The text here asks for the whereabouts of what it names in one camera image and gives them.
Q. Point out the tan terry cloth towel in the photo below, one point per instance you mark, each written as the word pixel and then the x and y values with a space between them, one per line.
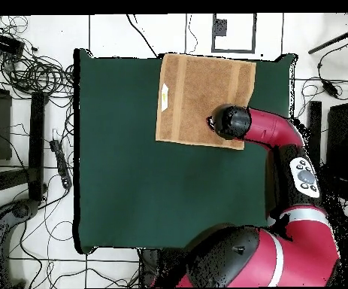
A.
pixel 197 99

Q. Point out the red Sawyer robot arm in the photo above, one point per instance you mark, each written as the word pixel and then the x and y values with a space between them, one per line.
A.
pixel 297 247

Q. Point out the dark grey square plate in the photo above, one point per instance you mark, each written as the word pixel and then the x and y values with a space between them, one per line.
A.
pixel 220 27

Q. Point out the dark green table cloth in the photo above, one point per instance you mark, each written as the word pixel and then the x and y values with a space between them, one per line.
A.
pixel 131 195

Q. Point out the black power adapter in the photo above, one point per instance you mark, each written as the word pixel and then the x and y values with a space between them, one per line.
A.
pixel 330 88

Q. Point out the black tripod leg rod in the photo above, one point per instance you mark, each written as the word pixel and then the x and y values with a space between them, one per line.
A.
pixel 327 44

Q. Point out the black power strip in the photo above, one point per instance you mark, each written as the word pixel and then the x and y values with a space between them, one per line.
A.
pixel 61 164

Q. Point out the black office chair base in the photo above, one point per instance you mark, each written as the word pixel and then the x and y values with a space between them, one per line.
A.
pixel 20 210

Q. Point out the black metal stand frame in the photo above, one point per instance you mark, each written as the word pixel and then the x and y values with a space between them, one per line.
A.
pixel 315 126
pixel 36 144

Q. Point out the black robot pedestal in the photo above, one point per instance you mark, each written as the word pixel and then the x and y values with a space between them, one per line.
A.
pixel 149 266

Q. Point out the black network switch box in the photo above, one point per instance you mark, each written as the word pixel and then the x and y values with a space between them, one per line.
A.
pixel 3 43

